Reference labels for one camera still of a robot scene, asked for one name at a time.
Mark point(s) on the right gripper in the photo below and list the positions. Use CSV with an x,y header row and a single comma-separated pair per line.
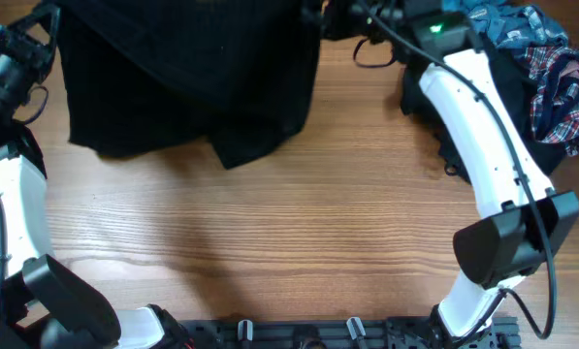
x,y
340,17

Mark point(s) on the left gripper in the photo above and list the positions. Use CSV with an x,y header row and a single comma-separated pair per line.
x,y
10,42

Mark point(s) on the black knit sweater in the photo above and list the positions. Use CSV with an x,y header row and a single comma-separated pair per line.
x,y
142,75

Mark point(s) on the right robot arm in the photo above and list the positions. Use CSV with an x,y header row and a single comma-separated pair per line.
x,y
523,220

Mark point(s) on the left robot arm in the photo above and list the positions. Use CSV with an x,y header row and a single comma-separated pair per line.
x,y
42,303

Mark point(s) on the blue patterned garment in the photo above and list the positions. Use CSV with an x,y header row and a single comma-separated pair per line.
x,y
510,26

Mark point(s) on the black garment underneath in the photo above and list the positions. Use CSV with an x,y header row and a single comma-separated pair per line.
x,y
481,100

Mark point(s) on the red plaid shirt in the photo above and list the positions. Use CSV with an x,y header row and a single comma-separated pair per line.
x,y
554,109

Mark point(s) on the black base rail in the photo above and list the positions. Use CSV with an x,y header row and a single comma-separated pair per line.
x,y
390,333

